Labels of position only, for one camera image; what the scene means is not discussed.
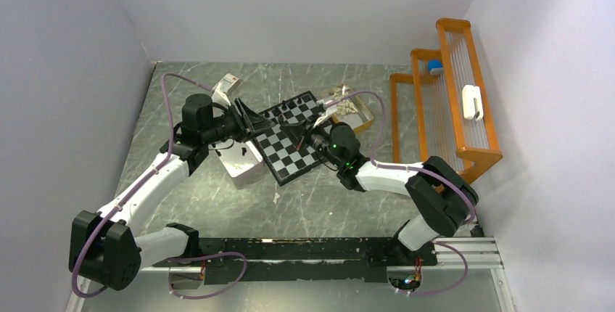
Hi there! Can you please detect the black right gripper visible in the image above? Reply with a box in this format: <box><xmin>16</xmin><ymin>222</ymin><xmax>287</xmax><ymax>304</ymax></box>
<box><xmin>281</xmin><ymin>112</ymin><xmax>343</xmax><ymax>168</ymax></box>

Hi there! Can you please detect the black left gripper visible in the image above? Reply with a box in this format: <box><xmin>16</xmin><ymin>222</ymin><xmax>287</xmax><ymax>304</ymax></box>
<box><xmin>202</xmin><ymin>97</ymin><xmax>275</xmax><ymax>144</ymax></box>

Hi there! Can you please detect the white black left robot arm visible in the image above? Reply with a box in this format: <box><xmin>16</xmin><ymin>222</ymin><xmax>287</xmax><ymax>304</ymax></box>
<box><xmin>69</xmin><ymin>94</ymin><xmax>274</xmax><ymax>297</ymax></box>

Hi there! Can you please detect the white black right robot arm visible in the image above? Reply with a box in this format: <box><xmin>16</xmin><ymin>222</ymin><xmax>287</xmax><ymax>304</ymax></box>
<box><xmin>281</xmin><ymin>122</ymin><xmax>479</xmax><ymax>264</ymax></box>

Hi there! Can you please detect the white chess pieces pile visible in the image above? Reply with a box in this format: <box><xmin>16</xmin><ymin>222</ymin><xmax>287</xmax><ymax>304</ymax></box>
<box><xmin>331</xmin><ymin>85</ymin><xmax>358</xmax><ymax>116</ymax></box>

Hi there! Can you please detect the black white chessboard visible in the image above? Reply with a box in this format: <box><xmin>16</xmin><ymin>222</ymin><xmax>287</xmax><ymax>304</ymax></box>
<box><xmin>252</xmin><ymin>90</ymin><xmax>337</xmax><ymax>187</ymax></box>

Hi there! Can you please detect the pink metal tin box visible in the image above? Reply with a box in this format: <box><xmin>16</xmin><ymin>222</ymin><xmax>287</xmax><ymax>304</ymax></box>
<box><xmin>215</xmin><ymin>141</ymin><xmax>265</xmax><ymax>189</ymax></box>

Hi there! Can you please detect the white red card box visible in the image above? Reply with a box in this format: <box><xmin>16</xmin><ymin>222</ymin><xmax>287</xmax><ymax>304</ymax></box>
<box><xmin>212</xmin><ymin>73</ymin><xmax>241</xmax><ymax>108</ymax></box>

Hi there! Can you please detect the yellow tray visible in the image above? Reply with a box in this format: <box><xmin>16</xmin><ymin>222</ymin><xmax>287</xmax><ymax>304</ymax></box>
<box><xmin>319</xmin><ymin>84</ymin><xmax>373</xmax><ymax>134</ymax></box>

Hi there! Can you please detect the orange wooden rack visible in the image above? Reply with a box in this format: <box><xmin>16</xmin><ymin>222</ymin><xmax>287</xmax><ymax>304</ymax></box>
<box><xmin>389</xmin><ymin>18</ymin><xmax>503</xmax><ymax>184</ymax></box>

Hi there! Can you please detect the blue round object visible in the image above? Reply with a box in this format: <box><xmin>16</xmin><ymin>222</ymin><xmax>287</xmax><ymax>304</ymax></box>
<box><xmin>427</xmin><ymin>59</ymin><xmax>444</xmax><ymax>75</ymax></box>

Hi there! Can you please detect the white plastic clip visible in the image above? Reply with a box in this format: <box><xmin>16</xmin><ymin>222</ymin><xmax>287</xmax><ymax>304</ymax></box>
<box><xmin>462</xmin><ymin>85</ymin><xmax>484</xmax><ymax>121</ymax></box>

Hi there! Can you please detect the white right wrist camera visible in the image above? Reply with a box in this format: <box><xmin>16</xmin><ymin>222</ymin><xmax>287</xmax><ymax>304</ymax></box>
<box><xmin>316</xmin><ymin>100</ymin><xmax>339</xmax><ymax>126</ymax></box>

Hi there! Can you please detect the black mounting rail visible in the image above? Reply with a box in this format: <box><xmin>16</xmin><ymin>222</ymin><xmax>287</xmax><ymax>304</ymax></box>
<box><xmin>154</xmin><ymin>237</ymin><xmax>437</xmax><ymax>285</ymax></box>

